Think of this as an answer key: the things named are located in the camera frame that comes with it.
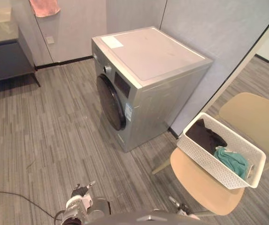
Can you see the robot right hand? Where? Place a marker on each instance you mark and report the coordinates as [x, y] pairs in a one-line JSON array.
[[183, 208]]

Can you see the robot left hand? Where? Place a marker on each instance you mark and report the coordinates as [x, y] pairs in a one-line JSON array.
[[80, 191]]

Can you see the white woven laundry basket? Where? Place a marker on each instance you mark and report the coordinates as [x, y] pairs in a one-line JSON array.
[[209, 161]]

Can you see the silver front-load washing machine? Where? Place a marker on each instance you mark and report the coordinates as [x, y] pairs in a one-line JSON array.
[[155, 100]]

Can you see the beige wooden chair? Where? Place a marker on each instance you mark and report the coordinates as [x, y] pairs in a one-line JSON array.
[[202, 187]]

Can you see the grey robot torso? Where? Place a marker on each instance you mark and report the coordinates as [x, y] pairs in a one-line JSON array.
[[148, 219]]

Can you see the teal garment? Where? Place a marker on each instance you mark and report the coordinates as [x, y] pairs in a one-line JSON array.
[[232, 160]]

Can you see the black garment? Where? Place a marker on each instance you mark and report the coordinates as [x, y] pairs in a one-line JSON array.
[[204, 137]]

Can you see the blue energy label sticker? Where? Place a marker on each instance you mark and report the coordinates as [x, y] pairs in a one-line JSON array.
[[129, 113]]

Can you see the round dark washer door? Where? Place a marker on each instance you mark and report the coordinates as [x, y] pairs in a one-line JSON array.
[[109, 103]]

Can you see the dark washer display panel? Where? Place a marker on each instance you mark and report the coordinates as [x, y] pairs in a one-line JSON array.
[[122, 83]]

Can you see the silver washer control knob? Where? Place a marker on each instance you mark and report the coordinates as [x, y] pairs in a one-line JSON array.
[[107, 69]]

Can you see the black baseboard strip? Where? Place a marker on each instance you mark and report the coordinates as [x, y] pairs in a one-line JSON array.
[[61, 62]]

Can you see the dark cabinet with grey top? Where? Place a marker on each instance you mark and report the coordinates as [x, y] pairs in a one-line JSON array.
[[5, 58]]

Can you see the white paper sheet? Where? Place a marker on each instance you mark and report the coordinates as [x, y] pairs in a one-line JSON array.
[[112, 41]]

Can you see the pink towel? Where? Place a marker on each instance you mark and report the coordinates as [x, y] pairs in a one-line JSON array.
[[45, 8]]

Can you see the grey wall socket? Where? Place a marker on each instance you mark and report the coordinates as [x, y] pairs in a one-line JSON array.
[[50, 40]]

